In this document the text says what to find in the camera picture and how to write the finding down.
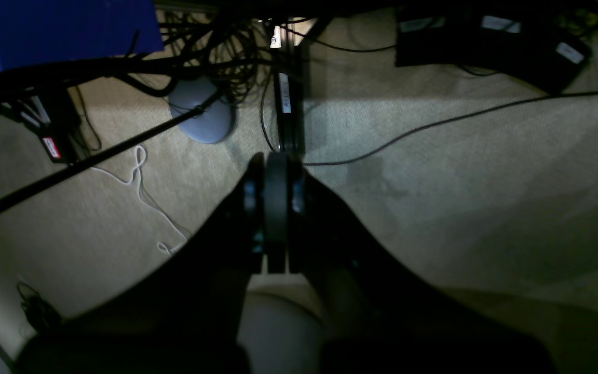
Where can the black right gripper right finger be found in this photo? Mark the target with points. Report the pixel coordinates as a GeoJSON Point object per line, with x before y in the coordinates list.
{"type": "Point", "coordinates": [380, 316]}

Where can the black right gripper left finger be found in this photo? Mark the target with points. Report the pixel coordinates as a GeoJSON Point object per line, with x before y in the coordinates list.
{"type": "Point", "coordinates": [185, 316]}

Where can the grey round stand base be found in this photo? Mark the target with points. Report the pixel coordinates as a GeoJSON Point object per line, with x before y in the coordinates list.
{"type": "Point", "coordinates": [216, 121]}

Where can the black diagonal pole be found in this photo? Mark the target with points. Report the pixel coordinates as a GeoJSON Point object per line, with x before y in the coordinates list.
{"type": "Point", "coordinates": [31, 190]}

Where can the small black adapter box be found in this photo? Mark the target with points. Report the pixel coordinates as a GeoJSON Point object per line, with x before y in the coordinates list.
{"type": "Point", "coordinates": [54, 119]}

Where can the black upright table leg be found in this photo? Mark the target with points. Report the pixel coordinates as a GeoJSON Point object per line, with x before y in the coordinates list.
{"type": "Point", "coordinates": [288, 87]}

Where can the black power strip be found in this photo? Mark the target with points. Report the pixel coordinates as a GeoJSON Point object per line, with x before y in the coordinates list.
{"type": "Point", "coordinates": [507, 41]}

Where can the blue plastic bin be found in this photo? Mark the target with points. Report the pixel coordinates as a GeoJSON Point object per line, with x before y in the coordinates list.
{"type": "Point", "coordinates": [43, 32]}

